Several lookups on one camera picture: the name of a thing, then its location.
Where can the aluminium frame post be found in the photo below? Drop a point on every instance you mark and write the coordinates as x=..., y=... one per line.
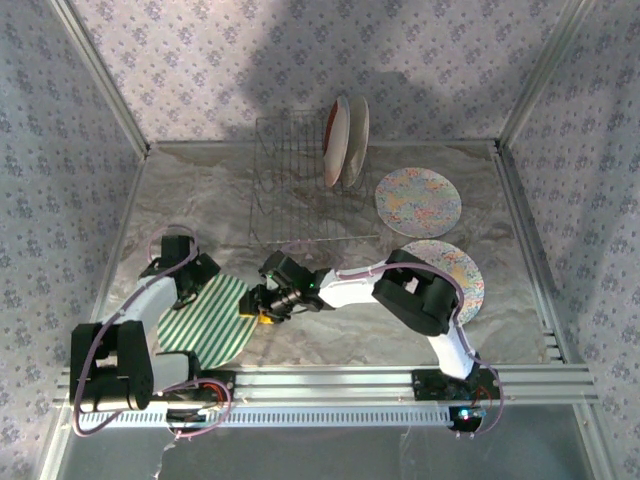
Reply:
x=102, y=75
x=544, y=75

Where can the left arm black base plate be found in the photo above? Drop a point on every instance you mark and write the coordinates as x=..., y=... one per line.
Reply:
x=227, y=385

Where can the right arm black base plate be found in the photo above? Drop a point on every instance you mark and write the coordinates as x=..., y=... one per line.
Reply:
x=425, y=385

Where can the aluminium back rail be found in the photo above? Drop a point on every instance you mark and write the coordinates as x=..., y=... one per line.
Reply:
x=235, y=143

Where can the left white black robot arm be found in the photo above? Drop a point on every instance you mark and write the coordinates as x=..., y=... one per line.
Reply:
x=150, y=300

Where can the green white striped plate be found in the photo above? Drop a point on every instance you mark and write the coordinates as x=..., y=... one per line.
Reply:
x=215, y=325

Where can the aluminium side rail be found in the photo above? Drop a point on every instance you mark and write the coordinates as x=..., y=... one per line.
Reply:
x=505, y=165
x=122, y=210

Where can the pastel colourful squiggle plate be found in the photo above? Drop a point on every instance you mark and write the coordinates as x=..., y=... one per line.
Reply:
x=417, y=202

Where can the white torn tape strip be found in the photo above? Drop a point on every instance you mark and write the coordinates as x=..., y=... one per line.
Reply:
x=162, y=460

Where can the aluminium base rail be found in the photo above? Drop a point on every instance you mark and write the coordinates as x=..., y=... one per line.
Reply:
x=325, y=382

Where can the grey plaid plate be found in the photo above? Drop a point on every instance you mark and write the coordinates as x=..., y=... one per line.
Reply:
x=359, y=140

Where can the red blue colour block plate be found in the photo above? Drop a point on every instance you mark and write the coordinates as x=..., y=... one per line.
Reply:
x=336, y=145

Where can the vivid colourful squiggle plate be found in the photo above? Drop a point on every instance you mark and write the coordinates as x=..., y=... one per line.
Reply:
x=467, y=280

